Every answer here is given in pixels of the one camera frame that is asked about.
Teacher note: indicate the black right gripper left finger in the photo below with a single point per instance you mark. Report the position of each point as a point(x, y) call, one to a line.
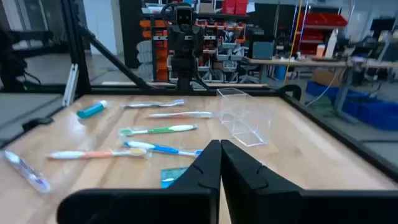
point(186, 205)

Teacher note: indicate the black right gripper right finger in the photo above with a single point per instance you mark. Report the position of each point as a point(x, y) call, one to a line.
point(264, 202)

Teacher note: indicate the teal mouthwash bottle white cap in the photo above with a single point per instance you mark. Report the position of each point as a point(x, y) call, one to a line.
point(90, 110)
point(169, 177)

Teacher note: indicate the blue white toothbrush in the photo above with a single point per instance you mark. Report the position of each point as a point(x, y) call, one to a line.
point(161, 149)
point(155, 104)

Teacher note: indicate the green white toothbrush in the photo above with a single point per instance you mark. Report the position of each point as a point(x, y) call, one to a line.
point(168, 128)

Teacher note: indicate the clear acrylic organizer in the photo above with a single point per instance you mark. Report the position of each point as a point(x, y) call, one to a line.
point(242, 124)

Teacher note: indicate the orange white toothbrush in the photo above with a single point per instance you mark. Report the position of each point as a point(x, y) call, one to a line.
point(96, 153)

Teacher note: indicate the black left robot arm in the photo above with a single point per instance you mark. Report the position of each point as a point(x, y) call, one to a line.
point(185, 43)

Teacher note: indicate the shelf rack with small bins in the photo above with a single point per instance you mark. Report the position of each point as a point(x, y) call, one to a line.
point(161, 46)

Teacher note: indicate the red boxes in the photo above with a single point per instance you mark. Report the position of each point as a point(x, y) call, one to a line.
point(234, 7)

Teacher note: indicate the gray equipment box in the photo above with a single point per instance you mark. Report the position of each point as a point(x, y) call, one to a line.
point(262, 50)

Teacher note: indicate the pink white wrapped toothbrush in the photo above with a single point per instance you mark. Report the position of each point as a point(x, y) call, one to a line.
point(180, 115)

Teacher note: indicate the black curved hook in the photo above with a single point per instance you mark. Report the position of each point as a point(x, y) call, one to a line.
point(290, 89)

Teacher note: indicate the wooden workbench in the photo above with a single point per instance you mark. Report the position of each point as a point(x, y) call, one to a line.
point(295, 61)

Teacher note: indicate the white bar fixture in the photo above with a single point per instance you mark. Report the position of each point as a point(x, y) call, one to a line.
point(70, 84)

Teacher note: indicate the red bin rack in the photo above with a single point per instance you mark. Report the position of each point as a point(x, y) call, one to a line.
point(320, 21)

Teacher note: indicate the cardboard box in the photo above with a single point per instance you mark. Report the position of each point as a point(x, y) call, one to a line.
point(326, 77)

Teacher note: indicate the blue storage bins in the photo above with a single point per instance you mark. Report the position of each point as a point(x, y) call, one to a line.
point(373, 109)

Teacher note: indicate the purple white wrapped toothbrush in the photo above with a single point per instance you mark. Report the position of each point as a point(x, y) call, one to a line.
point(28, 172)

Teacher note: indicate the black clamp bracket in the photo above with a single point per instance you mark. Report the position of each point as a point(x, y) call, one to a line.
point(37, 123)

